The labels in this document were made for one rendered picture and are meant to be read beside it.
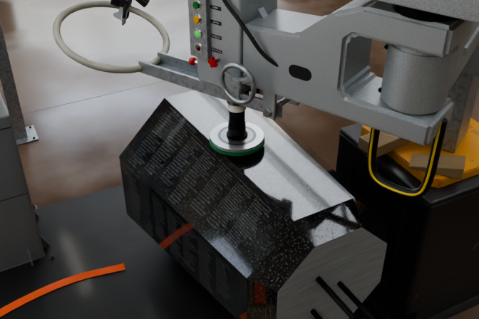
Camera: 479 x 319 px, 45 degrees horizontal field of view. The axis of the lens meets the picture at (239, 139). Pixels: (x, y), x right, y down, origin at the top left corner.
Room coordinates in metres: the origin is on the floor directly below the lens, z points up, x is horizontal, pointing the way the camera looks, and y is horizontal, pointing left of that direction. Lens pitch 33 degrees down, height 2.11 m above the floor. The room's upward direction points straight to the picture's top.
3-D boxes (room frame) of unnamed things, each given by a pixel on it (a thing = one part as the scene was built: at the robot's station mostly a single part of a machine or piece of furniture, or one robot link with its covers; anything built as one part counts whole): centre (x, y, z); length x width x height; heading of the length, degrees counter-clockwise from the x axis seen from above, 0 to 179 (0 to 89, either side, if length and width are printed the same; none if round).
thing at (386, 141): (2.01, -0.60, 0.81); 0.20 x 0.10 x 0.05; 124
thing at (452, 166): (1.86, -0.78, 0.80); 0.20 x 0.10 x 0.05; 68
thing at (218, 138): (1.92, 0.01, 0.89); 0.21 x 0.21 x 0.01
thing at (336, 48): (1.67, -0.30, 1.33); 0.74 x 0.23 x 0.49; 53
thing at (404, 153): (2.08, -0.85, 0.76); 0.49 x 0.49 x 0.05; 26
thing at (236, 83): (1.75, -0.01, 1.22); 0.15 x 0.10 x 0.15; 53
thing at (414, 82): (1.52, -0.52, 1.37); 0.19 x 0.19 x 0.20
